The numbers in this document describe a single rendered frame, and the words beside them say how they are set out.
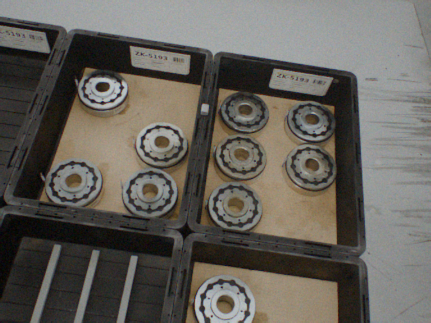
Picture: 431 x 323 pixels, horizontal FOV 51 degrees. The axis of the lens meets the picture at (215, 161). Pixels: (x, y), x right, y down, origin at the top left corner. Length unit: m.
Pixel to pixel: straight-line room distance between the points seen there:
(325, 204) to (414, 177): 0.34
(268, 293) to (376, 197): 0.42
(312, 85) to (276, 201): 0.27
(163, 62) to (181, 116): 0.12
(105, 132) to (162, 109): 0.13
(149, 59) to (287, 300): 0.56
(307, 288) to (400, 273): 0.29
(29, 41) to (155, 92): 0.28
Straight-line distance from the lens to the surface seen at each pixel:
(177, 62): 0.98
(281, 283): 0.85
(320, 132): 0.97
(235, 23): 1.37
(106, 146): 0.94
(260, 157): 0.91
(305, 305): 0.85
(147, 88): 1.02
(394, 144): 1.23
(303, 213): 0.90
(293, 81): 1.00
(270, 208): 0.89
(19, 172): 0.83
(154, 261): 0.84
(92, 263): 0.83
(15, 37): 1.07
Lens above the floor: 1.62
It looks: 60 degrees down
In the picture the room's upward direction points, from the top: 11 degrees clockwise
